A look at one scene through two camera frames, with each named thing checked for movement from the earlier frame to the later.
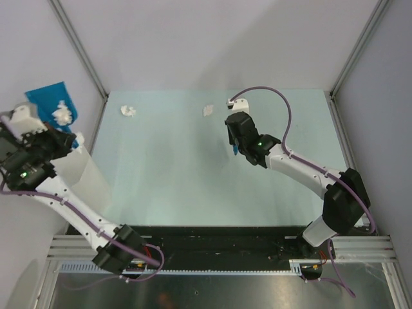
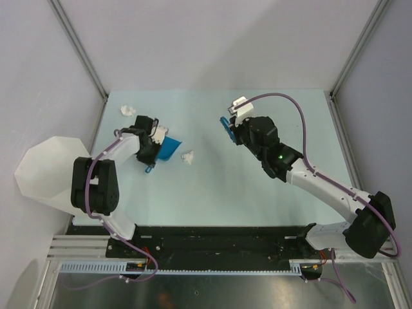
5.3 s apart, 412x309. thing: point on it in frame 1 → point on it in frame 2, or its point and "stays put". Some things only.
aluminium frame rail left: (71, 248) stays put
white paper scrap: (207, 110) → (188, 157)
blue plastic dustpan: (47, 99) → (166, 150)
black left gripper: (64, 141) → (149, 160)
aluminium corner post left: (77, 44) stays put
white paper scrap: (129, 112) stays put
